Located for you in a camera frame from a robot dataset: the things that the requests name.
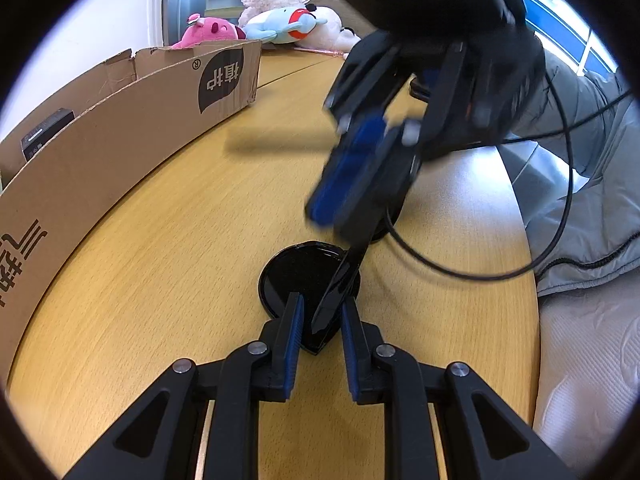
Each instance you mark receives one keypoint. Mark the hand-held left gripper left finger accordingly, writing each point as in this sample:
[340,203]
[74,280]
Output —
[295,350]

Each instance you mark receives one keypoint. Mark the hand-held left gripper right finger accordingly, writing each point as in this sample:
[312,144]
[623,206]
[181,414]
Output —
[350,355]

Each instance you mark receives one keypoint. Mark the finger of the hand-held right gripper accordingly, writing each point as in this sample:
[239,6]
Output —
[350,170]
[385,185]

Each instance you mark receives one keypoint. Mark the black glossy round case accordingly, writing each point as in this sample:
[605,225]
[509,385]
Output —
[295,275]

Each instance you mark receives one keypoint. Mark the brown cardboard box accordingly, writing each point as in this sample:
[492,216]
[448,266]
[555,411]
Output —
[125,160]

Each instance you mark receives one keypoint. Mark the blue banner strip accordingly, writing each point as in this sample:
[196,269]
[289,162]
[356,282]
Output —
[560,25]

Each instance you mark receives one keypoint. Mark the pink pen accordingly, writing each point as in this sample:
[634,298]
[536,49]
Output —
[320,51]

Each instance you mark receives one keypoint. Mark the white plush toy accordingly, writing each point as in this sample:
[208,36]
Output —
[330,30]

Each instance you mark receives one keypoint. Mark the wooden desk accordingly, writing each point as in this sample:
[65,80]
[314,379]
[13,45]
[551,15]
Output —
[175,260]

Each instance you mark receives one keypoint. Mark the blue and red plush toy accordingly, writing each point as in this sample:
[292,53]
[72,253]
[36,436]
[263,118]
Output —
[280,22]

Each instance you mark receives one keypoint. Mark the pink bear plush toy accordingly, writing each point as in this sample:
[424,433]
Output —
[210,30]

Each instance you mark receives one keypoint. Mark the person's grey jacket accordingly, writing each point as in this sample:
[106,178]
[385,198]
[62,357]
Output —
[600,220]

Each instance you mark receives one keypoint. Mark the light quilted garment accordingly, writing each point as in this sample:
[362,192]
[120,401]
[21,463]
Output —
[590,360]

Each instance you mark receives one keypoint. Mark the small black box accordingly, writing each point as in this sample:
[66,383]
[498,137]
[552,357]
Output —
[47,132]

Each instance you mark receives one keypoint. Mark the grey metal door frame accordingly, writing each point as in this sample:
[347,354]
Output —
[185,0]

